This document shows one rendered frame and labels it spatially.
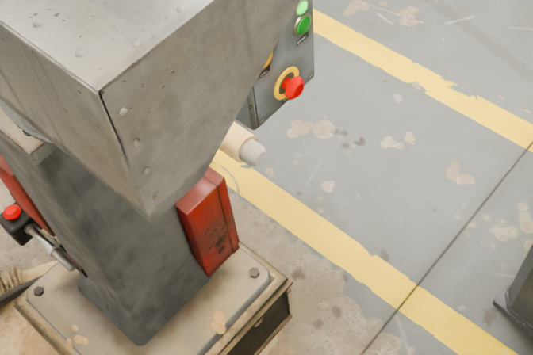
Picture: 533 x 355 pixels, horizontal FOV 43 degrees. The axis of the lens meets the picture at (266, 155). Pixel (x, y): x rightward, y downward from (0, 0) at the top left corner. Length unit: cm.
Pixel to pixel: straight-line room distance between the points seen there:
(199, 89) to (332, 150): 179
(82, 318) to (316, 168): 90
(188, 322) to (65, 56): 128
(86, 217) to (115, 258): 17
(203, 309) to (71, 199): 60
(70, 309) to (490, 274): 115
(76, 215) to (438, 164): 133
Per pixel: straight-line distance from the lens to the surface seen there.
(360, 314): 194
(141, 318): 157
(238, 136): 67
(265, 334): 187
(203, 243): 152
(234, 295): 166
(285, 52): 105
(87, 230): 123
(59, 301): 175
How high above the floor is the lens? 179
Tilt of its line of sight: 54 degrees down
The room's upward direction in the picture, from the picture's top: 7 degrees counter-clockwise
